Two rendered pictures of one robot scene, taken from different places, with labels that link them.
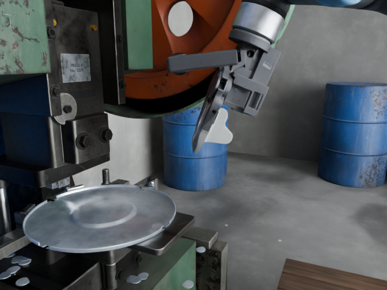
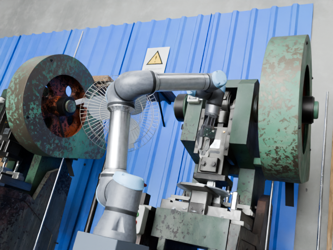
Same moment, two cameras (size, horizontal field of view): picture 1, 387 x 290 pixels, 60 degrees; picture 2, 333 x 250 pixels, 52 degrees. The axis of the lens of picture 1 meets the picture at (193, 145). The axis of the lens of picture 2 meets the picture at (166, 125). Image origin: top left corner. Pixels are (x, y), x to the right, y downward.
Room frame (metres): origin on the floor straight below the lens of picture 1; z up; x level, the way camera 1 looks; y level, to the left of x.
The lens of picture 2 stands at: (0.45, -1.65, 0.46)
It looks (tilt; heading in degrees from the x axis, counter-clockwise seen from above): 19 degrees up; 93
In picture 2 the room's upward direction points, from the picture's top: 13 degrees clockwise
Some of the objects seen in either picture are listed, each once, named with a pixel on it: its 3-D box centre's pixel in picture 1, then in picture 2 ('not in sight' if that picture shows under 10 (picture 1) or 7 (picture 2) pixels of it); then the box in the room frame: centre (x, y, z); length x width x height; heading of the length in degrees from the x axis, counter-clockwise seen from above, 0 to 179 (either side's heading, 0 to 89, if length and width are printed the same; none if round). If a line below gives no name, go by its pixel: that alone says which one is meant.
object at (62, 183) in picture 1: (58, 176); (211, 185); (0.67, 0.29, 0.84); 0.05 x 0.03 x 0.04; 155
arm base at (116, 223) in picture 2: not in sight; (117, 223); (0.29, -0.42, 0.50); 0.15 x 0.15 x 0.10
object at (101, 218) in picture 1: (103, 212); (202, 190); (0.62, 0.18, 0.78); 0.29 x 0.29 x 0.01
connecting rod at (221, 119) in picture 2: not in sight; (223, 117); (0.68, 0.29, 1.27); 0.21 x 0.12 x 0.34; 65
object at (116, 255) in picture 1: (125, 247); (198, 200); (0.60, 0.14, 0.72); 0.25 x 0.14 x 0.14; 65
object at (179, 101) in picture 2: not in sight; (188, 111); (0.46, 0.42, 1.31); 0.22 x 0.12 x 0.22; 65
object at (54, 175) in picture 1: (52, 166); (212, 182); (0.68, 0.30, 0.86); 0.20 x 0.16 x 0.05; 155
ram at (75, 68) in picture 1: (60, 81); (215, 150); (0.66, 0.26, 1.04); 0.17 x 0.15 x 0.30; 65
